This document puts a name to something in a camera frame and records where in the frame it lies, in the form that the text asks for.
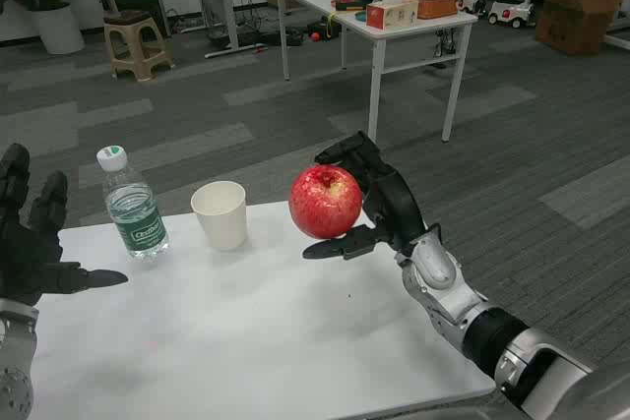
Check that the red white tissue box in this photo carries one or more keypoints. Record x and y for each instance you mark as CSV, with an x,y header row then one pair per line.
x,y
391,14

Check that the brown cardboard box stack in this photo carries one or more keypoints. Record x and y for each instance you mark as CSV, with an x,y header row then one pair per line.
x,y
576,17

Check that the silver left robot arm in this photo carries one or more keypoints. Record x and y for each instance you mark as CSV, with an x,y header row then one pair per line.
x,y
15,356

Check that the green plant in white pot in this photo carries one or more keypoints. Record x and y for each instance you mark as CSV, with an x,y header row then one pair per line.
x,y
56,29

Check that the black yellow tool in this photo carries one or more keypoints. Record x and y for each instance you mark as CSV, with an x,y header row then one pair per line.
x,y
352,5

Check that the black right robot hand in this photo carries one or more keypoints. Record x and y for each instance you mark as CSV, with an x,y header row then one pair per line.
x,y
394,198

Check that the beige plastic stool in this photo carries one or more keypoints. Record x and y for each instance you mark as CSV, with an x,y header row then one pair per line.
x,y
135,41

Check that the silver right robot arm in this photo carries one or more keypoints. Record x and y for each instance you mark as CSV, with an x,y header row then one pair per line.
x,y
458,297

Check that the clear water bottle green label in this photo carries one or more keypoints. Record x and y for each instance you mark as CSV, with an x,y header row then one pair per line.
x,y
135,213

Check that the orange basket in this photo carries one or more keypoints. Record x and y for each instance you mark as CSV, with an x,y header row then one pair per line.
x,y
435,8

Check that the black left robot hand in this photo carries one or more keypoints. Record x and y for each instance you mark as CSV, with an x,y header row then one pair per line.
x,y
24,258

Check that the white paper cup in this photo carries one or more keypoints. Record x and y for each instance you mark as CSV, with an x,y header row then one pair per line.
x,y
221,223

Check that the red apple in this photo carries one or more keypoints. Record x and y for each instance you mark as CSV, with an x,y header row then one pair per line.
x,y
322,203

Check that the white standing desk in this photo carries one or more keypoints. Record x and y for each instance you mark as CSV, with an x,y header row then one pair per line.
x,y
226,2

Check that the teal round lid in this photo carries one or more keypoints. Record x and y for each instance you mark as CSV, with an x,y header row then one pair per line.
x,y
361,16

